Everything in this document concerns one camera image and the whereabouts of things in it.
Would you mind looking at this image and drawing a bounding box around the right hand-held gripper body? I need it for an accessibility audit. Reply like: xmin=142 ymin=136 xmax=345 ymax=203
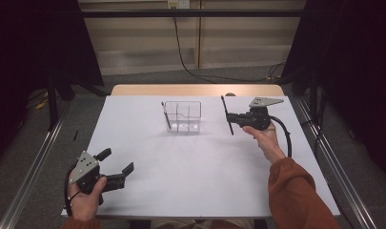
xmin=240 ymin=96 xmax=285 ymax=132

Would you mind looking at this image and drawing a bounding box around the person's left hand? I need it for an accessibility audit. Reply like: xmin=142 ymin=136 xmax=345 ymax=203
xmin=67 ymin=167 xmax=109 ymax=222

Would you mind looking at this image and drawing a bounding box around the grey pen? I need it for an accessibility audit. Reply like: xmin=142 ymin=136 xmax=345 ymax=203
xmin=161 ymin=101 xmax=173 ymax=131

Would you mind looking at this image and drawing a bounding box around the black horizontal frame bar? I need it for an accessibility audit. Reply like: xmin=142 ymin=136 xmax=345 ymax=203
xmin=80 ymin=9 xmax=306 ymax=19

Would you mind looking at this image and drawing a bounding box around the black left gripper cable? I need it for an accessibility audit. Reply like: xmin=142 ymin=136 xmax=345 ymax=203
xmin=63 ymin=162 xmax=83 ymax=218

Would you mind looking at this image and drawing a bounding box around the person's right hand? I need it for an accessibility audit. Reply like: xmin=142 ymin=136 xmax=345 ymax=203
xmin=241 ymin=121 xmax=288 ymax=165

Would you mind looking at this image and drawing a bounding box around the clear acrylic organizer box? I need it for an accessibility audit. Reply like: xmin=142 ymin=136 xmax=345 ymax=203
xmin=162 ymin=100 xmax=203 ymax=134

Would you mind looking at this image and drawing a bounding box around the black curtain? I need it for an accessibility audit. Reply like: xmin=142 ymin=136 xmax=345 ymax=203
xmin=280 ymin=0 xmax=386 ymax=184
xmin=0 ymin=0 xmax=105 ymax=168

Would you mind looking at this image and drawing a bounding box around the white wall power outlet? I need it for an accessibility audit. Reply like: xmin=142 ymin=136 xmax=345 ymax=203
xmin=167 ymin=0 xmax=191 ymax=10

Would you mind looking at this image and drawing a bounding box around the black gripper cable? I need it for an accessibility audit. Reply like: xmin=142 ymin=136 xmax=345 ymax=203
xmin=269 ymin=114 xmax=293 ymax=158
xmin=63 ymin=162 xmax=83 ymax=218

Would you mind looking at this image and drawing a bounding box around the aluminium floor rail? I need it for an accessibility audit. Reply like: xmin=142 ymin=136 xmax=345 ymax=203
xmin=0 ymin=103 xmax=71 ymax=229
xmin=295 ymin=95 xmax=378 ymax=229

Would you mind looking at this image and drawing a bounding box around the white table cover board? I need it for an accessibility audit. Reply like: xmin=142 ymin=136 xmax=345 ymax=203
xmin=60 ymin=94 xmax=341 ymax=219

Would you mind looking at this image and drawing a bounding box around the black metal stand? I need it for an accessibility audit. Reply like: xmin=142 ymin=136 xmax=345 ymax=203
xmin=309 ymin=68 xmax=326 ymax=128

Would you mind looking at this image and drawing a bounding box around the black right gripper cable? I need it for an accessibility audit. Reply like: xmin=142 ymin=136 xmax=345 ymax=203
xmin=269 ymin=114 xmax=293 ymax=158

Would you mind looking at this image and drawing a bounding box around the black pen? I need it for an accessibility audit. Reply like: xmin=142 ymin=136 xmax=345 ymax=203
xmin=220 ymin=94 xmax=235 ymax=136

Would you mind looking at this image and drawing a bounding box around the black power cable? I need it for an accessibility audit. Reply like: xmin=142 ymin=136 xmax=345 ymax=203
xmin=173 ymin=8 xmax=287 ymax=85

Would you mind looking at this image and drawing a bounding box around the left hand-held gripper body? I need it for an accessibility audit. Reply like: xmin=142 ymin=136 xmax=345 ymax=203
xmin=68 ymin=150 xmax=126 ymax=206

